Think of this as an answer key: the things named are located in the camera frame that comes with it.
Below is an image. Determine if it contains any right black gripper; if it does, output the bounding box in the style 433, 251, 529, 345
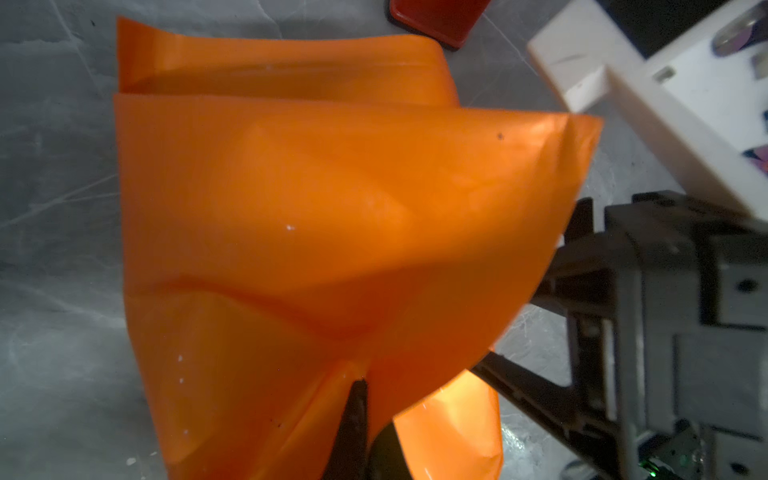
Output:
471, 192, 767, 479

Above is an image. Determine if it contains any yellow orange wrapping paper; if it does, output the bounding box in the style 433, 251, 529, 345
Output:
114, 18, 602, 479

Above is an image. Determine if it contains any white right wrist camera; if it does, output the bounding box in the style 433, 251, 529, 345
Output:
527, 1, 767, 219

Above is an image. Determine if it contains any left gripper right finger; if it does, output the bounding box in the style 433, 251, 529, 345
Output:
368, 422, 413, 480

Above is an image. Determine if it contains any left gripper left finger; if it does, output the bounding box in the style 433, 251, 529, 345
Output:
321, 379, 368, 480

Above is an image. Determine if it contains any red tape dispenser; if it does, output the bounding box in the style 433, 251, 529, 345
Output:
388, 0, 491, 50

